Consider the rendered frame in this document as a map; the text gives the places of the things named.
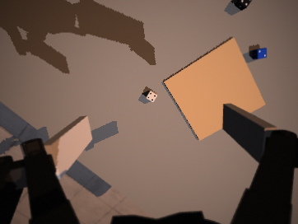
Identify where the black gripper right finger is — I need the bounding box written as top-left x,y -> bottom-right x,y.
222,103 -> 298,224

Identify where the orange flat mat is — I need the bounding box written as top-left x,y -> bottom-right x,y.
164,37 -> 265,140

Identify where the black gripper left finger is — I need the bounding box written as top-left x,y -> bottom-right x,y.
0,116 -> 92,224

